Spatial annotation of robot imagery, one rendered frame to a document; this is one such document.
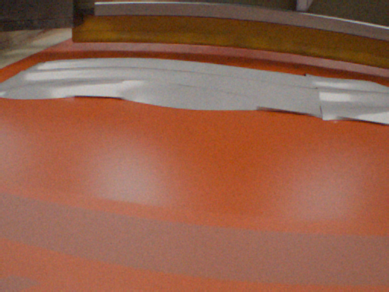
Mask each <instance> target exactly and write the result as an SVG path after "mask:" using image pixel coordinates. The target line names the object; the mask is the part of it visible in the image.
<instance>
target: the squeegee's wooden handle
mask: <svg viewBox="0 0 389 292"><path fill-rule="evenodd" d="M101 1H104V2H108V1H127V0H77V15H83V14H88V15H90V14H94V8H95V7H94V3H97V2H101ZM173 1H188V2H216V3H231V4H243V5H259V6H262V7H273V8H285V9H287V10H296V0H173ZM306 12H313V13H316V14H325V15H330V16H337V17H344V18H349V19H352V20H358V21H364V22H370V23H373V24H382V25H384V26H389V0H313V2H312V3H311V4H310V6H309V7H308V10H307V11H306Z"/></svg>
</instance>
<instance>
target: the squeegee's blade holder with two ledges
mask: <svg viewBox="0 0 389 292"><path fill-rule="evenodd" d="M94 7H95V8H94V14H95V15H94V16H96V17H100V16H104V17H108V16H166V17H175V16H179V17H205V18H219V19H232V20H237V21H257V22H259V23H270V24H282V25H286V26H295V27H306V28H308V29H316V30H324V31H330V32H334V33H341V34H349V35H351V36H357V37H364V38H370V39H372V40H381V41H385V42H389V26H384V25H382V24H373V23H370V22H364V21H358V20H352V19H349V18H344V17H337V16H330V15H325V14H316V13H313V12H299V11H296V10H287V9H285V8H273V7H262V6H259V5H243V4H231V3H216V2H188V1H173V0H168V1H159V0H150V1H145V0H137V1H131V0H127V1H108V2H104V1H101V2H97V3H94Z"/></svg>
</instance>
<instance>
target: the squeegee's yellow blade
mask: <svg viewBox="0 0 389 292"><path fill-rule="evenodd" d="M94 15H95V14H90V15H88V14H84V24H82V25H81V26H78V27H74V28H72V30H71V31H77V30H82V31H85V30H161V31H163V30H173V31H186V32H199V33H221V34H234V35H245V36H248V37H265V38H270V39H280V40H292V41H294V42H304V43H314V44H315V45H325V46H333V47H335V48H343V49H351V50H355V51H360V52H367V53H374V54H376V55H383V56H389V42H385V41H381V40H372V39H370V38H364V37H360V36H351V35H349V34H341V33H334V32H330V31H324V30H316V29H308V28H306V27H295V26H286V25H282V24H270V23H259V22H257V21H237V20H232V19H219V18H205V17H179V16H175V17H166V16H108V17H104V16H100V17H96V16H94Z"/></svg>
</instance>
